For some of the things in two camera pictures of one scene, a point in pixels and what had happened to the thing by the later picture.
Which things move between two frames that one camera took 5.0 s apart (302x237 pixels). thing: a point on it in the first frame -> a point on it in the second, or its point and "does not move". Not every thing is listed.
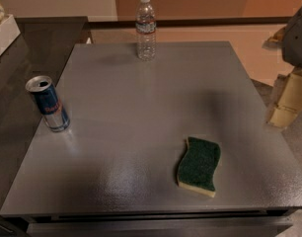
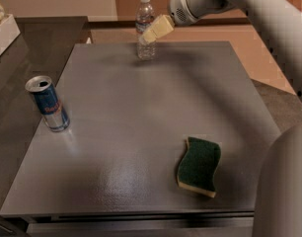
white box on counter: [4, 35] does not move
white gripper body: [297, 39] -> [178, 11]
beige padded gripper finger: [294, 99] -> [161, 28]
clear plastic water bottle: [145, 28] does not move
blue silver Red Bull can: [48, 103] does not move
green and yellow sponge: [198, 164] does not move
